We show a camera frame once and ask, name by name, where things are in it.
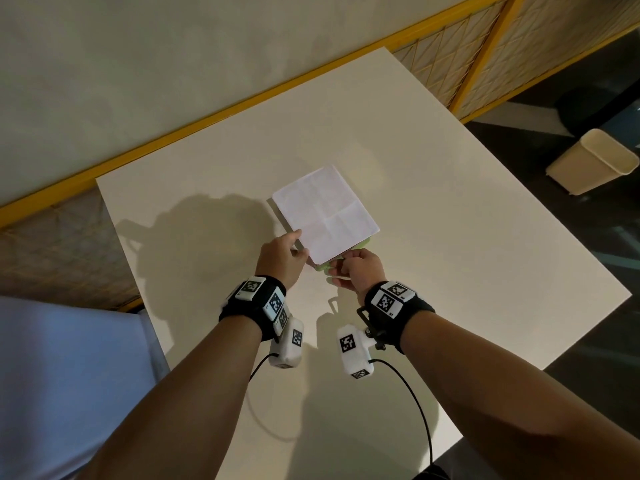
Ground person's right hand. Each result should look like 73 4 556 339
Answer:
327 248 389 308

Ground person's left hand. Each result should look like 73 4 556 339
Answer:
255 229 311 291

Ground light green scissors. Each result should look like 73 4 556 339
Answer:
314 237 374 285

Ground white paper sheet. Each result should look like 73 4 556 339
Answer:
271 164 381 266

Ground person's left forearm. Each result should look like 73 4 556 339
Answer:
80 315 263 480

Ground person's right forearm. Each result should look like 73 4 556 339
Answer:
400 311 640 480

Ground yellow framed mesh partition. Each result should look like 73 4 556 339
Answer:
0 0 640 314

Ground light blue shirt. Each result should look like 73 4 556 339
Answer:
0 295 172 480

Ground beige waste bin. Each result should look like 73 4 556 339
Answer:
545 128 640 196

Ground black round object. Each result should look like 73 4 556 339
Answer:
554 79 640 140

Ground black right wrist strap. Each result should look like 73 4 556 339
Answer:
357 280 436 355

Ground black wrist strap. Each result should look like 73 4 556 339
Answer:
218 275 292 343
357 280 436 355

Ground black left wrist strap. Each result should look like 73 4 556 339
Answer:
218 275 292 343

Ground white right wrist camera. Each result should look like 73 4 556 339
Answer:
337 325 376 380

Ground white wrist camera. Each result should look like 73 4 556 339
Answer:
337 325 376 380
268 317 306 370

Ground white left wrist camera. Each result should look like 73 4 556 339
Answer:
268 317 306 370

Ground black left camera cable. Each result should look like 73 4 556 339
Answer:
248 353 273 381

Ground black camera cable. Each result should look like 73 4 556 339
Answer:
248 353 273 381
371 358 435 468

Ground black right camera cable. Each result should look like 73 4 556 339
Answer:
371 358 435 468

